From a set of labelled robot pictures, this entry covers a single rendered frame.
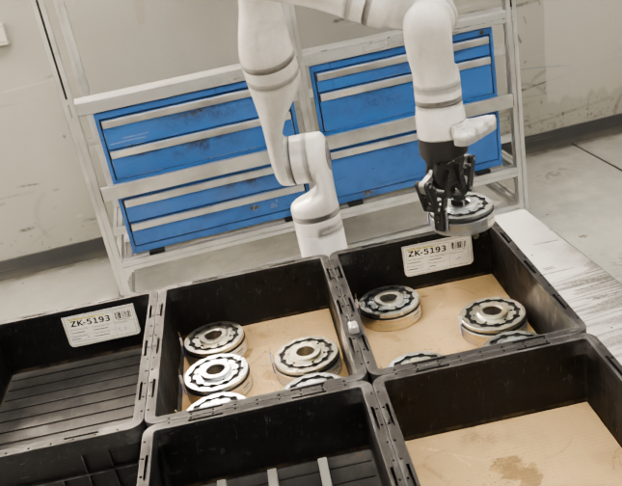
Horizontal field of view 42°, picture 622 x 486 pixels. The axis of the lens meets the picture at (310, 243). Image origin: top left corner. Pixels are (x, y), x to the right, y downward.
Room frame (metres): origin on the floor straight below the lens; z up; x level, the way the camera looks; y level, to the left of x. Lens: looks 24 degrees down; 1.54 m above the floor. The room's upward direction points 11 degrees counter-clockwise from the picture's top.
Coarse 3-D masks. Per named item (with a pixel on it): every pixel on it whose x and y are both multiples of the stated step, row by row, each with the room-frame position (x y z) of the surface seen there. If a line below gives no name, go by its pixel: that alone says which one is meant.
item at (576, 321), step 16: (496, 224) 1.27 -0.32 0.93; (400, 240) 1.28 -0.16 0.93; (416, 240) 1.28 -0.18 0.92; (512, 240) 1.20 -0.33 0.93; (336, 256) 1.26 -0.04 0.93; (336, 272) 1.21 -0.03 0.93; (528, 272) 1.09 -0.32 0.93; (544, 288) 1.03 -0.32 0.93; (352, 304) 1.09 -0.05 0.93; (560, 304) 1.00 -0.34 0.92; (352, 320) 1.04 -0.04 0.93; (576, 320) 0.93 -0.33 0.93; (544, 336) 0.91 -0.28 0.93; (560, 336) 0.90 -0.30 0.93; (368, 352) 0.95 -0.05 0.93; (464, 352) 0.91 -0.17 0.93; (480, 352) 0.90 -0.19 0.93; (368, 368) 0.91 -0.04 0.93; (384, 368) 0.90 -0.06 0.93; (400, 368) 0.90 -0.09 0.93
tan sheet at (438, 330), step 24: (432, 288) 1.27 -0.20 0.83; (456, 288) 1.25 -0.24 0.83; (480, 288) 1.24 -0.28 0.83; (432, 312) 1.19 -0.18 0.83; (456, 312) 1.17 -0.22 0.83; (384, 336) 1.15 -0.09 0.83; (408, 336) 1.13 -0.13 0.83; (432, 336) 1.12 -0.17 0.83; (456, 336) 1.10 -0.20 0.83; (384, 360) 1.08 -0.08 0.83
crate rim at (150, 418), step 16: (320, 256) 1.28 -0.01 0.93; (240, 272) 1.28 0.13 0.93; (256, 272) 1.27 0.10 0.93; (176, 288) 1.26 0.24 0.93; (336, 288) 1.15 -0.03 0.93; (160, 304) 1.21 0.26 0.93; (336, 304) 1.10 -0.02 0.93; (160, 320) 1.15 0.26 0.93; (160, 336) 1.10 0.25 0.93; (352, 336) 1.00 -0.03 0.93; (160, 352) 1.06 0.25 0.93; (352, 352) 0.96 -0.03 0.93; (160, 368) 1.02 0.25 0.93; (320, 384) 0.90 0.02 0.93; (336, 384) 0.89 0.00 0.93; (240, 400) 0.89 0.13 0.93; (256, 400) 0.89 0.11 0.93; (176, 416) 0.89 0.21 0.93; (192, 416) 0.88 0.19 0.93
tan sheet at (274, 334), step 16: (272, 320) 1.27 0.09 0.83; (288, 320) 1.25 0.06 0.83; (304, 320) 1.24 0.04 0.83; (320, 320) 1.23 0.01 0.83; (256, 336) 1.22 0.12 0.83; (272, 336) 1.21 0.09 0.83; (288, 336) 1.20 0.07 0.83; (304, 336) 1.19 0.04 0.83; (320, 336) 1.18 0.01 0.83; (336, 336) 1.17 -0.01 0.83; (256, 352) 1.17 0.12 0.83; (272, 352) 1.16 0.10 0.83; (256, 368) 1.12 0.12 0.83; (272, 368) 1.11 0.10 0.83; (256, 384) 1.08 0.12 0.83; (272, 384) 1.07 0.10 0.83
